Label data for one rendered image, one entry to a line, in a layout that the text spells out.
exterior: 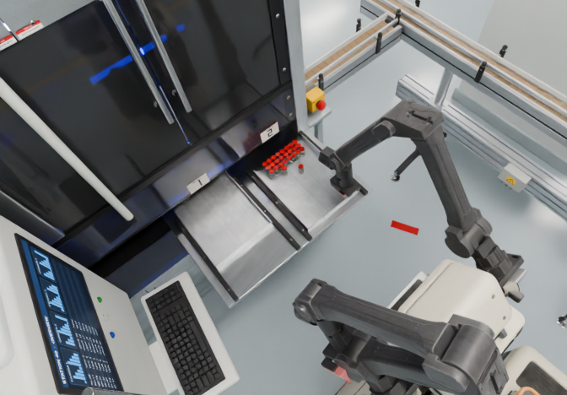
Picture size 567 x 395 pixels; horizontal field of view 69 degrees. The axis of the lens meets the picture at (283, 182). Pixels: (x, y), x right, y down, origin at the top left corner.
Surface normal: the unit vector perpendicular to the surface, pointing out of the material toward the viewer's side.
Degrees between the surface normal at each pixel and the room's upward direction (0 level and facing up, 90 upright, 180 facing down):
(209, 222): 0
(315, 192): 0
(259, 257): 0
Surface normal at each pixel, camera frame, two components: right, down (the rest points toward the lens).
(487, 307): 0.44, 0.11
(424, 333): -0.48, -0.80
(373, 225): -0.10, -0.49
